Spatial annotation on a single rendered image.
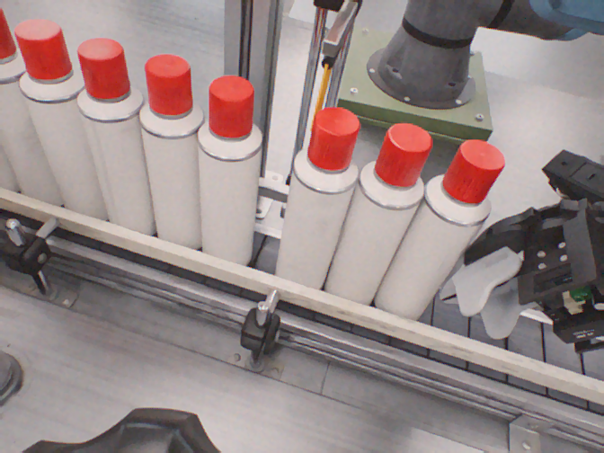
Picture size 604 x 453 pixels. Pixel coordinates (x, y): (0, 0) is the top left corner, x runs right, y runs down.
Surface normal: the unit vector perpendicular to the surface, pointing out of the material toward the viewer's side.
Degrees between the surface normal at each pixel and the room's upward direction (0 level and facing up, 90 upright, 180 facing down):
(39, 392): 0
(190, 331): 0
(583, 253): 60
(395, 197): 42
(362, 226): 90
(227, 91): 3
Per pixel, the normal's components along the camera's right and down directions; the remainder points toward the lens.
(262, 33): -0.28, 0.71
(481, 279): -0.79, -0.55
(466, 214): 0.06, 0.02
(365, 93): 0.11, -0.63
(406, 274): -0.65, 0.52
